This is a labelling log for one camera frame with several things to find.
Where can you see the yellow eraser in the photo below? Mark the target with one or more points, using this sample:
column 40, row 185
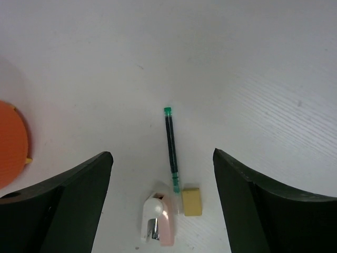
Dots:
column 192, row 203

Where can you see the green pen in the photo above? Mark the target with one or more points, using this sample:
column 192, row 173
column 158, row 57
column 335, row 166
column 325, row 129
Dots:
column 173, row 160

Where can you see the orange round pen holder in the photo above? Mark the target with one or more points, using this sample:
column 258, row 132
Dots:
column 14, row 144

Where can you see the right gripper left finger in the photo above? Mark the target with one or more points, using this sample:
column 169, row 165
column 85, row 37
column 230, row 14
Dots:
column 60, row 214

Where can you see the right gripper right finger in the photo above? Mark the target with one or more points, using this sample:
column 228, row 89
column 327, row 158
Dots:
column 264, row 215

